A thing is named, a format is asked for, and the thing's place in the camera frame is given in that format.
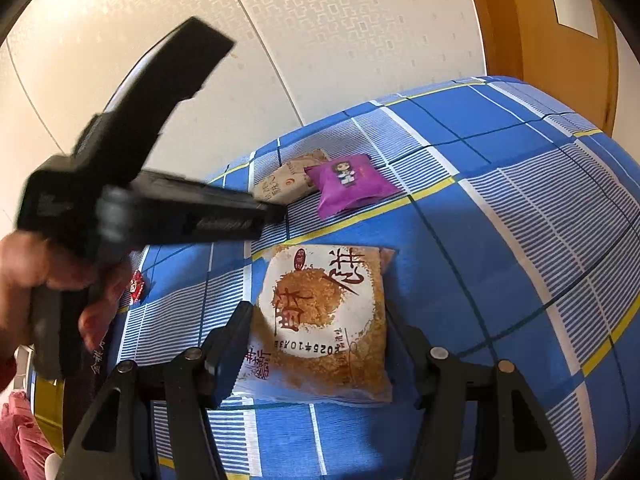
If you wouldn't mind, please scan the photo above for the person's red clothing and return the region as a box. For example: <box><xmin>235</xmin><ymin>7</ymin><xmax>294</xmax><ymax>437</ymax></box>
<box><xmin>0</xmin><ymin>389</ymin><xmax>55</xmax><ymax>480</ymax></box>

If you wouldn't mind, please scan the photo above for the white and brown pastry packet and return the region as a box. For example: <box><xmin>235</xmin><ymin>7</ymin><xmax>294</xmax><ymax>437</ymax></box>
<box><xmin>232</xmin><ymin>243</ymin><xmax>397</xmax><ymax>409</ymax></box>

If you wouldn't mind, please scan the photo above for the beige snack packet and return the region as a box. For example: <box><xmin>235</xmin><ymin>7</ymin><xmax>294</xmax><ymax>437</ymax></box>
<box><xmin>250</xmin><ymin>148</ymin><xmax>331</xmax><ymax>206</ymax></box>

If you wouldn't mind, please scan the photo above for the purple snack packet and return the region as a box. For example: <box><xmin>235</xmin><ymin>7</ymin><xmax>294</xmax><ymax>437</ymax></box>
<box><xmin>304</xmin><ymin>154</ymin><xmax>402</xmax><ymax>221</ymax></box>

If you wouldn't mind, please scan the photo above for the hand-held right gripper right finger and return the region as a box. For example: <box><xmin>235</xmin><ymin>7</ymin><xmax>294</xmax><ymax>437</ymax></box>
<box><xmin>387</xmin><ymin>305</ymin><xmax>577</xmax><ymax>480</ymax></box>

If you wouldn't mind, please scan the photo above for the small red candy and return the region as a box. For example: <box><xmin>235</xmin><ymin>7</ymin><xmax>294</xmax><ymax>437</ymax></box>
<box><xmin>127</xmin><ymin>269</ymin><xmax>150</xmax><ymax>307</ymax></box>

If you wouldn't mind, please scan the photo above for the gold tin box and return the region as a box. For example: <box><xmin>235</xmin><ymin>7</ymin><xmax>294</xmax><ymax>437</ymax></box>
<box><xmin>29</xmin><ymin>345</ymin><xmax>102</xmax><ymax>467</ymax></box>

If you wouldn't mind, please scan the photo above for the person's left hand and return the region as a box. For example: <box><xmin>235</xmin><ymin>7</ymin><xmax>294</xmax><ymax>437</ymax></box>
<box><xmin>0</xmin><ymin>231</ymin><xmax>136</xmax><ymax>357</ymax></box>

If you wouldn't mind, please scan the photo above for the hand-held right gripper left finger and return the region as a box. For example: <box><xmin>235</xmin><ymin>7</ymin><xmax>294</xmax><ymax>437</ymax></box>
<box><xmin>55</xmin><ymin>301</ymin><xmax>256</xmax><ymax>480</ymax></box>

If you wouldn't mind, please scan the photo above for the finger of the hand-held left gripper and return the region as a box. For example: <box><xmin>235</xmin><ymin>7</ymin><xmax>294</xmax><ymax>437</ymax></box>
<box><xmin>75</xmin><ymin>16</ymin><xmax>237</xmax><ymax>187</ymax></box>
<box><xmin>125</xmin><ymin>169</ymin><xmax>289</xmax><ymax>248</ymax></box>

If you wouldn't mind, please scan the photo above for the blue plaid cloth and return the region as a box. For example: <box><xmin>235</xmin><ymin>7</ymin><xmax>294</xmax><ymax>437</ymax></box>
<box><xmin>25</xmin><ymin>76</ymin><xmax>640</xmax><ymax>480</ymax></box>

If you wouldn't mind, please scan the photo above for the wooden door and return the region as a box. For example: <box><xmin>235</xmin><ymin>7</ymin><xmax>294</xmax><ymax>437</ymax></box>
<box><xmin>459</xmin><ymin>0</ymin><xmax>627</xmax><ymax>137</ymax></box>

